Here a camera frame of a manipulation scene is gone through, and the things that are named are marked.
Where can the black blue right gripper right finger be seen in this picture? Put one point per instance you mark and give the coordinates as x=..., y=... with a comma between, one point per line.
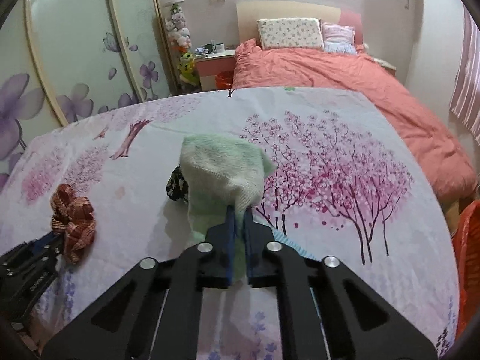
x=325, y=310

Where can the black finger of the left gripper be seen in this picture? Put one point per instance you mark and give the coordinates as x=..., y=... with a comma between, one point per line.
x=52, y=244

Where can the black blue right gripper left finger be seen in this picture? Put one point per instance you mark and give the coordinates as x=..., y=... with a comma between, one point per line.
x=153, y=311

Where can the red brown plaid cloth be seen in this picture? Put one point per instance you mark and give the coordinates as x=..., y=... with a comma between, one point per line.
x=73, y=219

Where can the blue tissue packet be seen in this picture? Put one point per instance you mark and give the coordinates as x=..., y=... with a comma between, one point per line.
x=292, y=247

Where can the light green towel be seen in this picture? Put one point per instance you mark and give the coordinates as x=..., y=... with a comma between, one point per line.
x=221, y=171

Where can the orange plastic trash basket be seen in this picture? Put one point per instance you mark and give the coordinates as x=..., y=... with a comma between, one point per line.
x=466, y=244

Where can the floral pink tree tablecloth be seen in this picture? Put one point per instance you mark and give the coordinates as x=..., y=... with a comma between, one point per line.
x=330, y=175

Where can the small black floral scrunchie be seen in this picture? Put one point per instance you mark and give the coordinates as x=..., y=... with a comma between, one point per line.
x=177, y=187

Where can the floral sliding wardrobe door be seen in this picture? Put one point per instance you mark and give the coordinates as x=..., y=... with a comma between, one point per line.
x=63, y=61

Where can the yellow green plush toy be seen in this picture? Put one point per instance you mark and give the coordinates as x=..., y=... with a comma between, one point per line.
x=186, y=67

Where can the pink white nightstand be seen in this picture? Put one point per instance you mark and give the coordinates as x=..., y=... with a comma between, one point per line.
x=210, y=66

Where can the pink striped curtain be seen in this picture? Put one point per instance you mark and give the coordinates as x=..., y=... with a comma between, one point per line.
x=464, y=102

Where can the stuffed toy column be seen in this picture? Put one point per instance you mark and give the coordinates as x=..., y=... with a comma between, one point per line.
x=179, y=35

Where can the far side nightstand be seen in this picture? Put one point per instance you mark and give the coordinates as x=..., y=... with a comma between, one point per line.
x=391, y=69

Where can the salmon pink bed duvet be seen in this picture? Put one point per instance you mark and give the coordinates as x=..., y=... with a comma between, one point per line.
x=442, y=158

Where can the white mug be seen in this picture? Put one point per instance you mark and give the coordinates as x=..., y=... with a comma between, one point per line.
x=218, y=48

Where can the pink striped pillow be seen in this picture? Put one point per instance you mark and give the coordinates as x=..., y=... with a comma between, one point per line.
x=339, y=39

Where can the white floral pillow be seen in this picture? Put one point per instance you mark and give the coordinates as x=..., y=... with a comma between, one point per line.
x=290, y=33

